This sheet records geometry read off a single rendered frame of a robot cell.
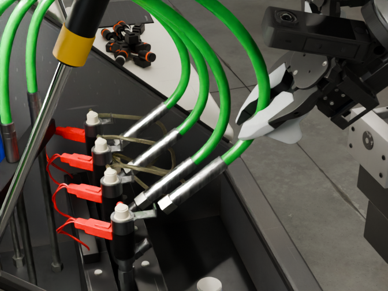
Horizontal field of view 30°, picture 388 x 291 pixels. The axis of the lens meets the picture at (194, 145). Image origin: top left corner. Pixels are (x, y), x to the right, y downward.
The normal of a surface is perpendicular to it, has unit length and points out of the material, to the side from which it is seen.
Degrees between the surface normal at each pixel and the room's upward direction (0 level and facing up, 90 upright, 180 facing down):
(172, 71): 0
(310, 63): 48
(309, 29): 16
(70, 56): 89
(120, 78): 90
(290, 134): 101
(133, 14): 0
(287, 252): 0
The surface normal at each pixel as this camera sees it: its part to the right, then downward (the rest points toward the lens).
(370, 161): -0.95, 0.18
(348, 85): 0.06, 0.69
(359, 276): -0.01, -0.85
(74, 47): 0.11, 0.50
